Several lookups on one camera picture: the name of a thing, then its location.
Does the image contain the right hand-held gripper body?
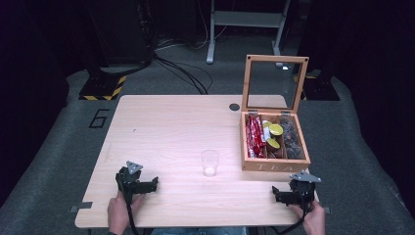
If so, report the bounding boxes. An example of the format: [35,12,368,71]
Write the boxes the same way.
[287,169,322,208]

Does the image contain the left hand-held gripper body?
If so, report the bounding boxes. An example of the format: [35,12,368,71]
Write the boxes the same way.
[115,160,149,197]

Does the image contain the person's right hand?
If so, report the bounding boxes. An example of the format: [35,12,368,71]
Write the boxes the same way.
[289,199,327,235]

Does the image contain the person's left hand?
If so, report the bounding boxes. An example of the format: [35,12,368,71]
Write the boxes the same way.
[107,190,147,235]

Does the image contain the wooden box with glass lid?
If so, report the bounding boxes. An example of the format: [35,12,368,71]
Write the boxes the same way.
[239,54,311,173]

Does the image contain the heap of dark tea bags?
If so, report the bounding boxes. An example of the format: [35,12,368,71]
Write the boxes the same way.
[279,117,307,161]

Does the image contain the grey tape strip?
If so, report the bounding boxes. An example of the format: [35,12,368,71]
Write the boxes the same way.
[69,201,94,214]

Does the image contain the bunch of red stick packets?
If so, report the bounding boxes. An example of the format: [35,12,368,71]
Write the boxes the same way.
[245,113,267,159]

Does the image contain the clear plastic cup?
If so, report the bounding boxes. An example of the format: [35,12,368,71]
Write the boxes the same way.
[199,149,220,178]

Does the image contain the black yellow striped stand base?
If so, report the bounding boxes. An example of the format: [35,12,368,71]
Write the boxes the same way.
[78,73,128,102]

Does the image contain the dark stand base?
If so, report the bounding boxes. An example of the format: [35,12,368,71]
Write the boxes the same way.
[293,70,342,102]

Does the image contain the white metal stand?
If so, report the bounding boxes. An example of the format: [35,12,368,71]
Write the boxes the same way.
[206,0,292,65]

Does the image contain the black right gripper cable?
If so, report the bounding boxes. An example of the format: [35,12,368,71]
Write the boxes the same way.
[279,199,315,235]

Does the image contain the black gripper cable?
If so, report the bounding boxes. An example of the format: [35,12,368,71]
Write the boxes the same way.
[279,199,315,235]
[124,192,141,235]

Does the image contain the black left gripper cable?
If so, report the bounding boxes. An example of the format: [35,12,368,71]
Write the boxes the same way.
[124,192,141,235]

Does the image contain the black floor cables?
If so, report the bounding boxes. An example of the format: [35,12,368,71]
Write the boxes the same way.
[153,53,213,96]

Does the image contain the white floor cables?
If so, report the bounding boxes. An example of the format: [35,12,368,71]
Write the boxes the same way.
[154,0,229,52]

